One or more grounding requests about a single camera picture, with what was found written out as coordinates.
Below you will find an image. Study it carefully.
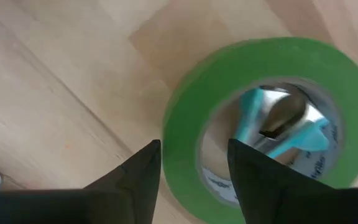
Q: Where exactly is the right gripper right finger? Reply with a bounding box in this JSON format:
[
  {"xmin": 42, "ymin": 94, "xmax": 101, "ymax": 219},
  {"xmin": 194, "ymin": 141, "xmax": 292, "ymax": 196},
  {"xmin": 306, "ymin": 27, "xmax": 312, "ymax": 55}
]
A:
[{"xmin": 227, "ymin": 138, "xmax": 358, "ymax": 224}]

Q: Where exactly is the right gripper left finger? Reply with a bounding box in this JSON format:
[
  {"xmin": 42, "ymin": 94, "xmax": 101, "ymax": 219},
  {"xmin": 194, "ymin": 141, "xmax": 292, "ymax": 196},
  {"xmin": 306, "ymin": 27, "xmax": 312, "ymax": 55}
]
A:
[{"xmin": 0, "ymin": 139, "xmax": 162, "ymax": 224}]

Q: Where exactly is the green masking tape roll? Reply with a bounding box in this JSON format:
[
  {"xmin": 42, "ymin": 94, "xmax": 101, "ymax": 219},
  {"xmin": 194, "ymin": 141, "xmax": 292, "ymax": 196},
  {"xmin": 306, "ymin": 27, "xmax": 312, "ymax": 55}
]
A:
[{"xmin": 162, "ymin": 36, "xmax": 358, "ymax": 224}]

